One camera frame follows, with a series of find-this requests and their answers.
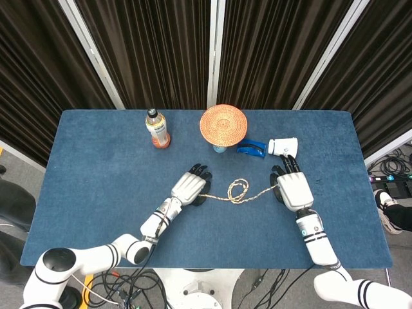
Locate beige braided rope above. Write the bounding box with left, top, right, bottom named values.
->
left=199, top=178, right=279, bottom=205

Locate black trouser leg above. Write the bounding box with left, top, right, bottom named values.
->
left=386, top=202, right=412, bottom=231

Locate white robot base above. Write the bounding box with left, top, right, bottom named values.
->
left=153, top=268, right=245, bottom=309

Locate dark grey trouser leg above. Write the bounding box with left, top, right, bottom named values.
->
left=0, top=178, right=37, bottom=287

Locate white partition post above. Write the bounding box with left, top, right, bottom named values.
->
left=292, top=0, right=366, bottom=110
left=57, top=0, right=126, bottom=110
left=205, top=0, right=226, bottom=110

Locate blue table cloth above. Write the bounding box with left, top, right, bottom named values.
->
left=19, top=109, right=393, bottom=270

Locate orange juice plastic bottle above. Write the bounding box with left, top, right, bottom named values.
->
left=144, top=108, right=172, bottom=149

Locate black coiled cable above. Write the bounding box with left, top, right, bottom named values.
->
left=366, top=144, right=412, bottom=181

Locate black floor cable bundle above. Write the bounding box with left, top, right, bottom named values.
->
left=238, top=265, right=318, bottom=309
left=72, top=250, right=176, bottom=309

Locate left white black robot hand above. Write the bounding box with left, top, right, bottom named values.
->
left=169, top=164, right=214, bottom=207

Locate white partition base rail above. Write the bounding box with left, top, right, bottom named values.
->
left=0, top=138, right=48, bottom=174
left=363, top=136, right=412, bottom=168

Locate white paper cup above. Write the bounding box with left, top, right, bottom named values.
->
left=267, top=136, right=299, bottom=158

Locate dark brown curtain panel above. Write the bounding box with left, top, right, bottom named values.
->
left=302, top=0, right=412, bottom=158
left=75, top=0, right=215, bottom=110
left=217, top=0, right=357, bottom=110
left=0, top=0, right=118, bottom=168

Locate thin white floor cable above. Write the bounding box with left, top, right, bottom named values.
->
left=70, top=273, right=125, bottom=306

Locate black power strip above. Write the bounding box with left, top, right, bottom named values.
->
left=369, top=173, right=412, bottom=185

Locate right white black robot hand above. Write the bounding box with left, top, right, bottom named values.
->
left=269, top=154, right=315, bottom=212

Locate round woven rattan coaster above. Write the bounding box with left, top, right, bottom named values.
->
left=199, top=104, right=248, bottom=147

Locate white sneaker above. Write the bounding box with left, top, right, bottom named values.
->
left=373, top=189, right=403, bottom=234

